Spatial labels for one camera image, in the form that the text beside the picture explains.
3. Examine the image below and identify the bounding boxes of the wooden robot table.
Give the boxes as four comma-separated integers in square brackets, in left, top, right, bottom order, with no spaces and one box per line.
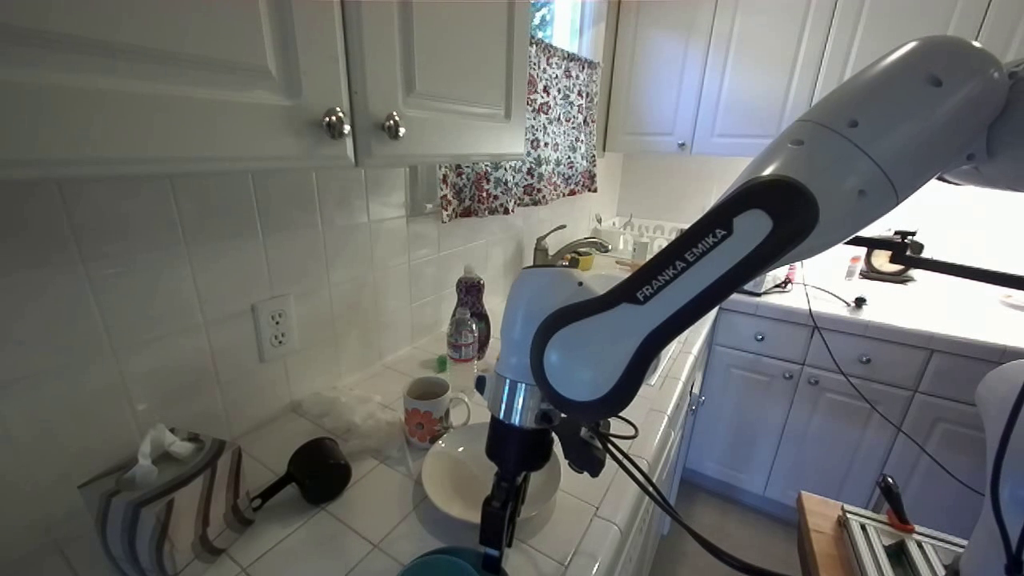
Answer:
[794,491,969,576]

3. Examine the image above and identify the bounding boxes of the crumpled white tissue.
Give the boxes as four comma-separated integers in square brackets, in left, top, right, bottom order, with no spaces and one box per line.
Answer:
[125,422,204,485]

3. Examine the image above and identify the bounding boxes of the striped folded towel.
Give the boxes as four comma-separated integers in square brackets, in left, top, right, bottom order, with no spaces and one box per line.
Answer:
[73,429,257,576]

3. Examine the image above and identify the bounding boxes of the white wall outlet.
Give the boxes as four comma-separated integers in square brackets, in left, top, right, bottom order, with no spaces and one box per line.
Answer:
[251,294,300,364]

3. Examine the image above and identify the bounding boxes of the white plate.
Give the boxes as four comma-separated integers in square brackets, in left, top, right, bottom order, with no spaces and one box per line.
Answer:
[421,420,562,527]

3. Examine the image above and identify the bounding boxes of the white base cabinets with drawers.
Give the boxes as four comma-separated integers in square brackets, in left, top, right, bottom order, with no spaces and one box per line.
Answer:
[683,304,1024,542]

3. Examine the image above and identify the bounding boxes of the red-handled tool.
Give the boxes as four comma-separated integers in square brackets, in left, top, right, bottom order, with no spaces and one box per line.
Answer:
[873,471,918,535]

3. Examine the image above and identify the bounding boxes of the white toaster oven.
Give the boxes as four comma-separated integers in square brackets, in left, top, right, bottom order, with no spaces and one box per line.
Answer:
[739,259,798,302]

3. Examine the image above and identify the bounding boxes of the aluminium rail frame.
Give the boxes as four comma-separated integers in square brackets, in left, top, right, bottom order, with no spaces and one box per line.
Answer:
[834,504,972,576]

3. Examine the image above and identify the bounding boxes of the white wall cabinet with knobs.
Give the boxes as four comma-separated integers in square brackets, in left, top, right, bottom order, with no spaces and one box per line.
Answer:
[0,0,536,181]

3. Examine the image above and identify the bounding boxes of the metal sink faucet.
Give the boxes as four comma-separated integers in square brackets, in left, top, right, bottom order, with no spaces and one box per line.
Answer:
[529,221,616,272]

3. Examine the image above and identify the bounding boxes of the white floral mug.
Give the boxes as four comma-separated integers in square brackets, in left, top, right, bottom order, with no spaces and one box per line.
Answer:
[401,376,475,452]

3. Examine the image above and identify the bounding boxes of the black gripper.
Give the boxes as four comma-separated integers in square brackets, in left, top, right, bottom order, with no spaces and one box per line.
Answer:
[477,414,559,554]

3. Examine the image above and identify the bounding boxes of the floral curtain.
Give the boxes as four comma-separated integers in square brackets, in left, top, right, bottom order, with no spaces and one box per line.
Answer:
[434,39,601,224]

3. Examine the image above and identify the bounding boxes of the purple dish soap bottle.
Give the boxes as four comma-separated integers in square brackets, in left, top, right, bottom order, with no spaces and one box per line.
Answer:
[446,265,495,364]

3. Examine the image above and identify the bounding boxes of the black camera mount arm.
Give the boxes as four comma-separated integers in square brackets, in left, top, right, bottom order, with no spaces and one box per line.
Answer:
[845,227,1024,294]

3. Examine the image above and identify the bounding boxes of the clear glass jar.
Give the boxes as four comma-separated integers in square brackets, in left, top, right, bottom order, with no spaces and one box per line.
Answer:
[446,315,486,403]

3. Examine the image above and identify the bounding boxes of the white corner wall cabinets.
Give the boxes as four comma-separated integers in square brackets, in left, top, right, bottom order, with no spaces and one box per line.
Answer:
[601,0,1024,159]

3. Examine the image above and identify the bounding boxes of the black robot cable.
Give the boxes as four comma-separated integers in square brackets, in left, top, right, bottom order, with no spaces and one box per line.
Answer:
[578,420,798,576]

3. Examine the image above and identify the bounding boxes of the blue bowl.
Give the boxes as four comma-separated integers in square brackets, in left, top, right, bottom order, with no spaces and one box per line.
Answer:
[398,544,512,576]

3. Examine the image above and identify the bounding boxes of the round black and tan item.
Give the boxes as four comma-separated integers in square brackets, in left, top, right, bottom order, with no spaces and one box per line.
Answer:
[857,248,918,284]

